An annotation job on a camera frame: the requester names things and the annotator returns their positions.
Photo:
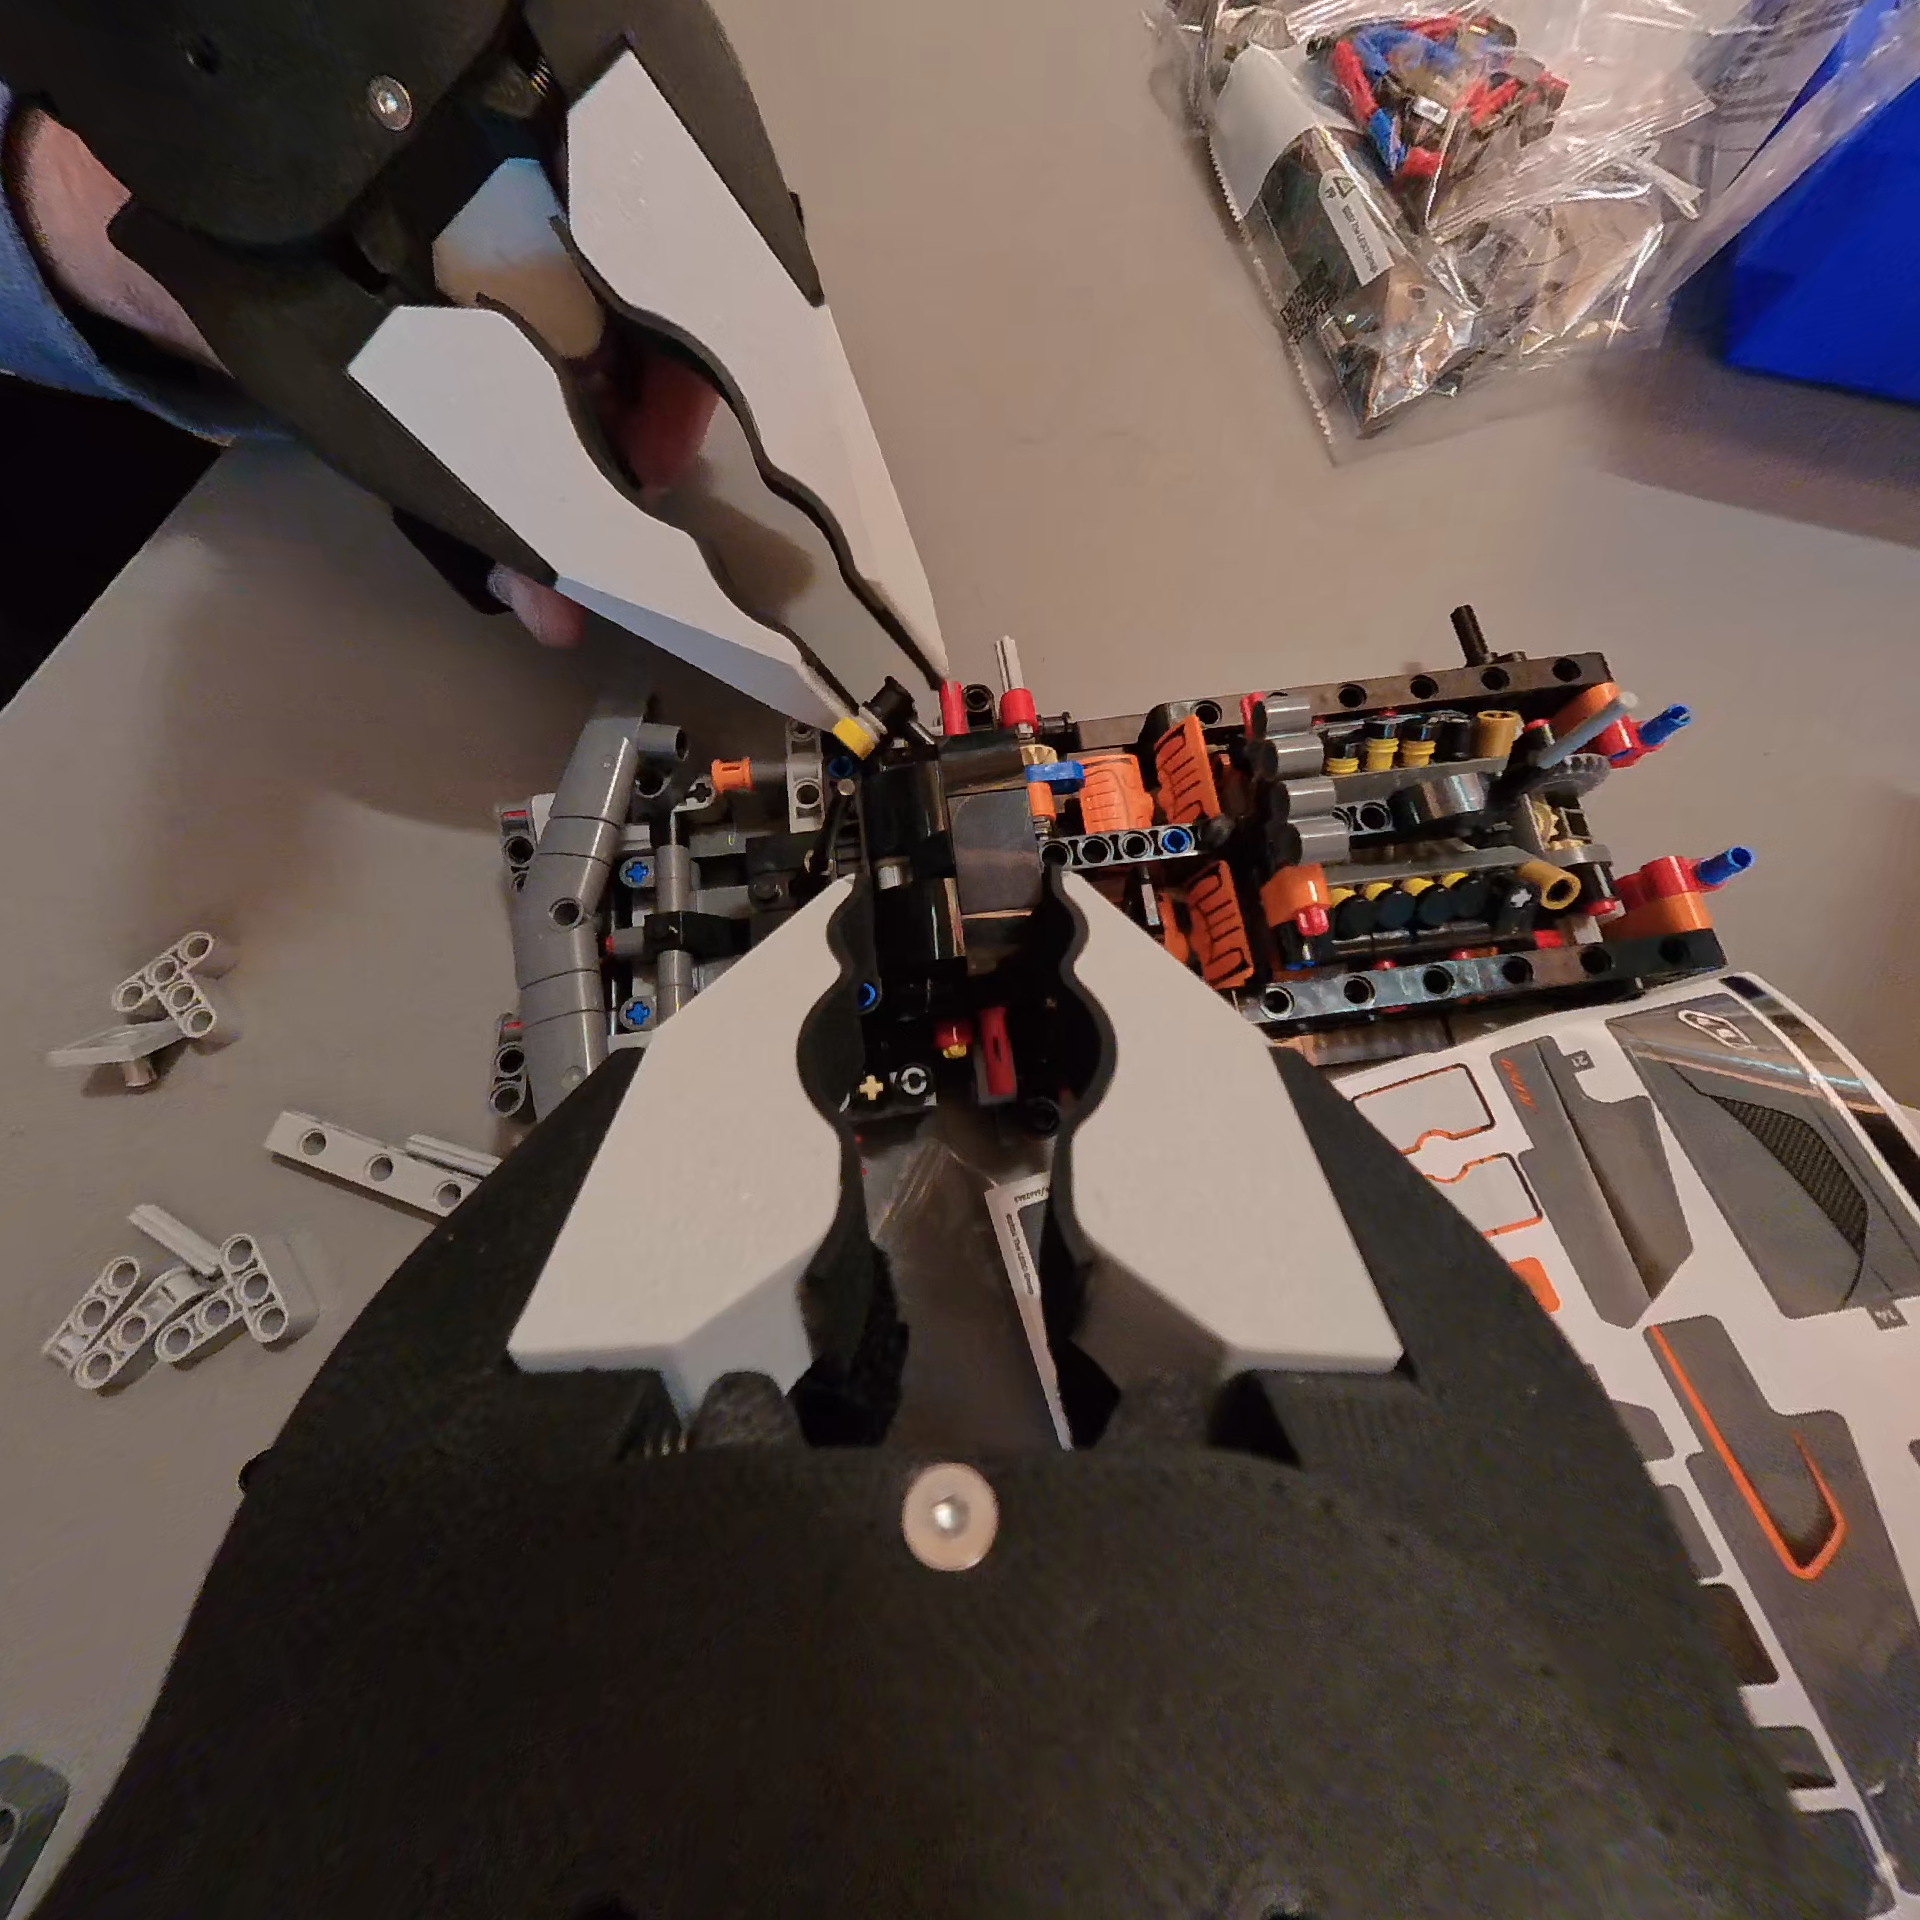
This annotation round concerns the car sticker sheet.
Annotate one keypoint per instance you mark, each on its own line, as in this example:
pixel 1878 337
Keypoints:
pixel 1724 1201

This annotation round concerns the yellow lego bush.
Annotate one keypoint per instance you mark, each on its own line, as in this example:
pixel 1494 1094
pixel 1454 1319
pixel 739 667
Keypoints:
pixel 855 732

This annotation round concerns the flat light grey lego connector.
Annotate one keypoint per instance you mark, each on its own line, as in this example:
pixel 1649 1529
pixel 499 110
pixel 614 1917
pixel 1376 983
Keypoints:
pixel 105 1046

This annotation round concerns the empty clear bag white label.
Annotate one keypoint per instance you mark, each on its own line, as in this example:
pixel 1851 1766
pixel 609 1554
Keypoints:
pixel 1025 1275

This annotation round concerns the clear bag of lego parts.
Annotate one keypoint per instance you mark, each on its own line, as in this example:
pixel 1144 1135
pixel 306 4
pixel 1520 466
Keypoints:
pixel 1425 224

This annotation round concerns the lego car chassis model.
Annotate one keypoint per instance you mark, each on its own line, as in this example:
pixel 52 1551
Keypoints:
pixel 1351 840

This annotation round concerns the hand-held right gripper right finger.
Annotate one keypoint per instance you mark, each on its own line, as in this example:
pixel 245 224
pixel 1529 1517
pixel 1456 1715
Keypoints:
pixel 1214 1201

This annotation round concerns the long light grey lego beam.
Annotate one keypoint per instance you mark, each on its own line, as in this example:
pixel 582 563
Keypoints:
pixel 348 1150

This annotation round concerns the person's left forearm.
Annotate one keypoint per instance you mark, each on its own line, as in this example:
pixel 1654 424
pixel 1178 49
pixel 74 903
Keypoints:
pixel 38 323

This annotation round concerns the small light grey lego beam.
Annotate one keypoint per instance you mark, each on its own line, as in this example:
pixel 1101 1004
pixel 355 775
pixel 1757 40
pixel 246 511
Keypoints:
pixel 164 973
pixel 193 1008

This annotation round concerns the person's left hand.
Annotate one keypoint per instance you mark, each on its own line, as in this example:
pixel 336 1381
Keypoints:
pixel 91 210

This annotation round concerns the blue plastic bin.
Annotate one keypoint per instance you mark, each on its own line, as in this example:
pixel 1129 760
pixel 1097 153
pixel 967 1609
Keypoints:
pixel 1831 255

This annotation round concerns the dark grey lego piece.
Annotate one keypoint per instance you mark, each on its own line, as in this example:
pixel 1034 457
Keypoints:
pixel 26 1800

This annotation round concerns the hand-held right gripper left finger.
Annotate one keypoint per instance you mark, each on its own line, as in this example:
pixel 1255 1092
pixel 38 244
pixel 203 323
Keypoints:
pixel 704 1201

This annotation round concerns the pile of light grey beams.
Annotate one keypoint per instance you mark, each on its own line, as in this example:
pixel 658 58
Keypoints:
pixel 292 1275

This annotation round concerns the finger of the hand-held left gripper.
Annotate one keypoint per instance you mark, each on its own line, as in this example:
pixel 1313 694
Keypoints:
pixel 494 434
pixel 721 270

